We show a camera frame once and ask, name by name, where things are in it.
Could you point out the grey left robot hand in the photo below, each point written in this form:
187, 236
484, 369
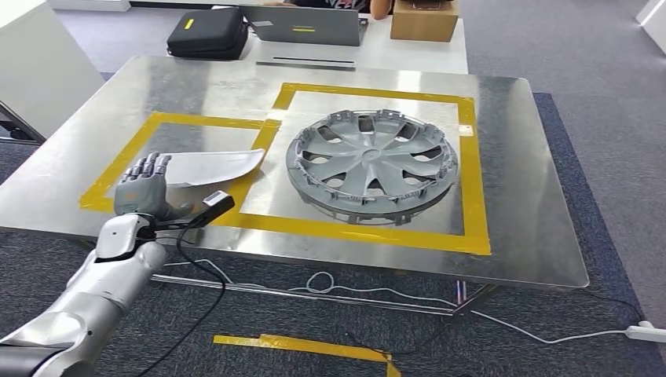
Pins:
140, 195

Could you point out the white curved car part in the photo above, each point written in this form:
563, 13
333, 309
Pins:
213, 166

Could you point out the steel workbench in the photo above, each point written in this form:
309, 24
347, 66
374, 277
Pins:
520, 182

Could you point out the black zip case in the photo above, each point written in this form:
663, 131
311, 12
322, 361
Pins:
208, 31

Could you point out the yellow floor tape outline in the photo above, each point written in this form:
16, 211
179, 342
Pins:
312, 347

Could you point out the grey wheel hubcap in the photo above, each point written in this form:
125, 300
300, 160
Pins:
372, 156

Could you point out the grey laptop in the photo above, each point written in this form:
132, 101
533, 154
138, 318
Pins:
307, 26

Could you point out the person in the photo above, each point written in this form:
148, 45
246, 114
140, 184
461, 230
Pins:
382, 8

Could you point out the brown cardboard box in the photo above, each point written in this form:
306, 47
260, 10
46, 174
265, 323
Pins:
424, 21

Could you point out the white power strip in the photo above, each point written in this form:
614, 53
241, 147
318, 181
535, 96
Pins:
648, 333

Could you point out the white lit partition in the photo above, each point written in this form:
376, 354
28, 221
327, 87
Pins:
655, 21

